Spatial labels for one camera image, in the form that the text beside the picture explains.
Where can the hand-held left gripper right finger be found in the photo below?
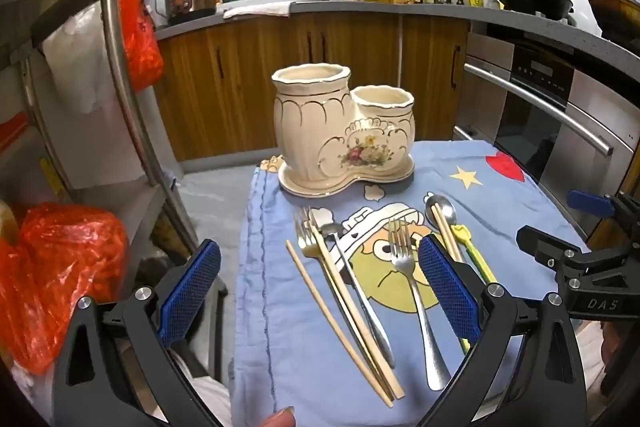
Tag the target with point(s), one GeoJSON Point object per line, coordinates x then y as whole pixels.
{"type": "Point", "coordinates": [450, 287]}

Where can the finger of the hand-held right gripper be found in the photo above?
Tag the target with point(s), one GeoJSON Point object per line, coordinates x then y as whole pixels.
{"type": "Point", "coordinates": [550, 249]}
{"type": "Point", "coordinates": [590, 203]}

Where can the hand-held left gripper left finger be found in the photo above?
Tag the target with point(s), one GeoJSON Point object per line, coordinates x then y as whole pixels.
{"type": "Point", "coordinates": [192, 292]}

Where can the silver fork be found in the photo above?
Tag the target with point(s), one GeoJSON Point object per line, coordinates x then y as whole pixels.
{"type": "Point", "coordinates": [417, 302]}

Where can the wooden chopstick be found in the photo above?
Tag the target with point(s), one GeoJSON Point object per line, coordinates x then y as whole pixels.
{"type": "Point", "coordinates": [350, 297]}
{"type": "Point", "coordinates": [335, 327]}
{"type": "Point", "coordinates": [442, 227]}
{"type": "Point", "coordinates": [450, 227]}

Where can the silver spoon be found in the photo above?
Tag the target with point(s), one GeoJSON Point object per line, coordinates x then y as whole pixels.
{"type": "Point", "coordinates": [365, 302]}
{"type": "Point", "coordinates": [434, 202]}

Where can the cream floral ceramic utensil holder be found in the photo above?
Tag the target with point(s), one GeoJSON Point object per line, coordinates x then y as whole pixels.
{"type": "Point", "coordinates": [320, 127]}

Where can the person's left hand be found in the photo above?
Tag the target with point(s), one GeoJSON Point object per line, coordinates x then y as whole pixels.
{"type": "Point", "coordinates": [281, 418]}

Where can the stainless steel built-in appliance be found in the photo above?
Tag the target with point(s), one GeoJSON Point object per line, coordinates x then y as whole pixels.
{"type": "Point", "coordinates": [590, 122]}

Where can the blue cartoon printed cloth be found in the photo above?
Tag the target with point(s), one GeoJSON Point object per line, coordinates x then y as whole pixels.
{"type": "Point", "coordinates": [280, 307]}

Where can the crumpled red plastic bag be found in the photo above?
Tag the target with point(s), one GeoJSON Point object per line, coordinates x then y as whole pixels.
{"type": "Point", "coordinates": [65, 267]}

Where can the cream ceramic drip tray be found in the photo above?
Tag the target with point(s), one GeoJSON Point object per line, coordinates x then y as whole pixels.
{"type": "Point", "coordinates": [300, 187]}

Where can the dark frying pan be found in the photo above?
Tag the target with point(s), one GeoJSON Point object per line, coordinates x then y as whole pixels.
{"type": "Point", "coordinates": [617, 14]}

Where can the wooden kitchen cabinet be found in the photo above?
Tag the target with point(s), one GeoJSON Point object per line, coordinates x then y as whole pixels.
{"type": "Point", "coordinates": [250, 77]}

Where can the metal shelf rack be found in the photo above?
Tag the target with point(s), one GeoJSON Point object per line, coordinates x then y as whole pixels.
{"type": "Point", "coordinates": [125, 72]}

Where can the grey kitchen countertop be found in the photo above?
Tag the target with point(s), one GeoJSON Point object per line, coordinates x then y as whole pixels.
{"type": "Point", "coordinates": [425, 11]}

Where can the white plastic bag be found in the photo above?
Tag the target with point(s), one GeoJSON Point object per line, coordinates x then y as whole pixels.
{"type": "Point", "coordinates": [75, 57]}

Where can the hanging red plastic bag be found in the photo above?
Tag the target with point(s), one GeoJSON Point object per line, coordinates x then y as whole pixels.
{"type": "Point", "coordinates": [137, 32]}

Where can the white dish cloth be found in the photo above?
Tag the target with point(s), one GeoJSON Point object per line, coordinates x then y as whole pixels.
{"type": "Point", "coordinates": [257, 9]}

